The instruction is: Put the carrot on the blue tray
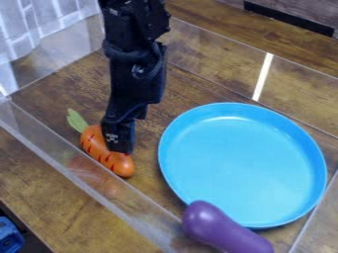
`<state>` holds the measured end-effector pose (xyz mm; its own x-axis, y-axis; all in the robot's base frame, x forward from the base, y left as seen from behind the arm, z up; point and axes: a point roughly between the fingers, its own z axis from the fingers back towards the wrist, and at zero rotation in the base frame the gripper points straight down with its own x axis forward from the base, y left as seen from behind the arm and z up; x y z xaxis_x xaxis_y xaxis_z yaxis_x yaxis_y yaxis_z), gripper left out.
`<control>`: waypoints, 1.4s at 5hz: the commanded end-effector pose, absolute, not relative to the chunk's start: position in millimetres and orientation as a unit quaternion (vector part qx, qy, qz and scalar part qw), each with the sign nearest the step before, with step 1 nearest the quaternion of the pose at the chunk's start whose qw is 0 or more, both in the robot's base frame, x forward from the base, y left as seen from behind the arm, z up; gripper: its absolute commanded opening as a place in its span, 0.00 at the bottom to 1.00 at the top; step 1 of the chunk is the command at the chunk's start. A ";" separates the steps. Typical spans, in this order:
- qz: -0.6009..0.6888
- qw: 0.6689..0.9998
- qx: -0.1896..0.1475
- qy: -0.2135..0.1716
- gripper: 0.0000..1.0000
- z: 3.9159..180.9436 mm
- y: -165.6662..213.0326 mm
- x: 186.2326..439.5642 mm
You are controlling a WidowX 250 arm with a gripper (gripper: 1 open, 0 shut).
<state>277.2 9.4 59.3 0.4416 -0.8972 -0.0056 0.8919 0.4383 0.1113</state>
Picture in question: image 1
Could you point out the blue round plastic tray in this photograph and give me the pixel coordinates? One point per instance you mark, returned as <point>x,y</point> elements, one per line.
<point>246,159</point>

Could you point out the white checkered curtain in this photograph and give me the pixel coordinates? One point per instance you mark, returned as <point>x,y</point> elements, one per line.
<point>45,35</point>

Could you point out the orange toy carrot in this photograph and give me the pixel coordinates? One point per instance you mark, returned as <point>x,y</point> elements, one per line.
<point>115,161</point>

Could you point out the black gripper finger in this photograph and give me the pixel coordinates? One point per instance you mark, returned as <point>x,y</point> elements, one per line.
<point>119,136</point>

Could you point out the purple toy eggplant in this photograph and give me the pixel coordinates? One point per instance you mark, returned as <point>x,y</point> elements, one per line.
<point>210,226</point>

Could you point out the dark baseboard strip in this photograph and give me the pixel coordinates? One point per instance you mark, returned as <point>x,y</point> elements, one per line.
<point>290,19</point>

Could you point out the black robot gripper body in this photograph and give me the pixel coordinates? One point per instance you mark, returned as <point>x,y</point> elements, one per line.
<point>134,24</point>

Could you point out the blue plastic object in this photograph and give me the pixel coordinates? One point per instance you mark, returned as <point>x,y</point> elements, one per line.
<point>11,238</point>

